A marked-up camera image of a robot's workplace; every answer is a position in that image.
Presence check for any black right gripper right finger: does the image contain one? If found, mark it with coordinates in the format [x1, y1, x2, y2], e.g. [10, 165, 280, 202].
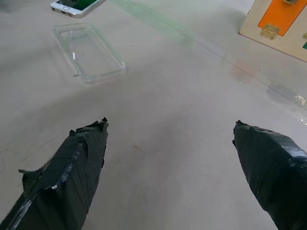
[232, 120, 307, 230]

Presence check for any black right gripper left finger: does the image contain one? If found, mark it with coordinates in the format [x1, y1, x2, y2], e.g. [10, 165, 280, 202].
[0, 117, 109, 230]

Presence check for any clear plastic phone case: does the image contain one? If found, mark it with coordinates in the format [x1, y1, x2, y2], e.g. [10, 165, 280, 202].
[54, 22, 127, 85]

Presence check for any white smartphone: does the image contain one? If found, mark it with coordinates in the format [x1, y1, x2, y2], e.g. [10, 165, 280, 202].
[49, 0, 106, 19]

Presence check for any wooden lock box toy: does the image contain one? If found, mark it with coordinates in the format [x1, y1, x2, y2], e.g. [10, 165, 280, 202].
[237, 0, 307, 62]

